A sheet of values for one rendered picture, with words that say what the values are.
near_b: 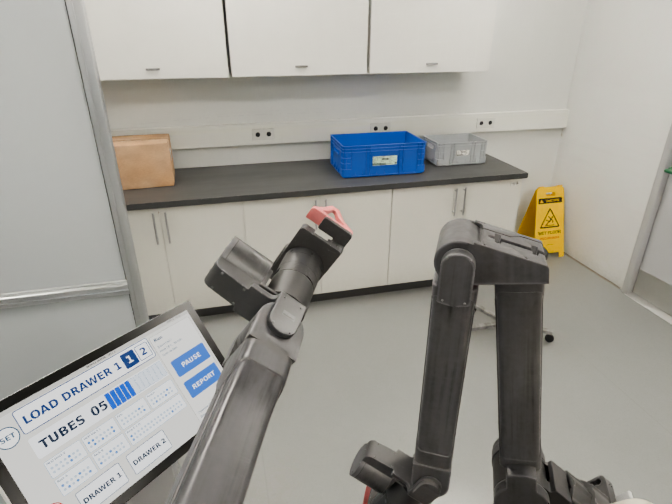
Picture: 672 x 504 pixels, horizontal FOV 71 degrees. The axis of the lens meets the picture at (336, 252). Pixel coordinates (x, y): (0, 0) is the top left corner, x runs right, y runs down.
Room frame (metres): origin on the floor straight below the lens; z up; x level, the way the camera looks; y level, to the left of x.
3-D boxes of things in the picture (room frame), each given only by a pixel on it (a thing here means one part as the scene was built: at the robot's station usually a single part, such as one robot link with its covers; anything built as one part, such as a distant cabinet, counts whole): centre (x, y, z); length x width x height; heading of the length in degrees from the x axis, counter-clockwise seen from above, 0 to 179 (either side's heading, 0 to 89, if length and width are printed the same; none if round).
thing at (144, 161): (3.06, 1.29, 1.04); 0.41 x 0.32 x 0.28; 104
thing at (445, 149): (3.61, -0.90, 0.99); 0.40 x 0.31 x 0.17; 104
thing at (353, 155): (3.38, -0.29, 1.01); 0.61 x 0.41 x 0.22; 104
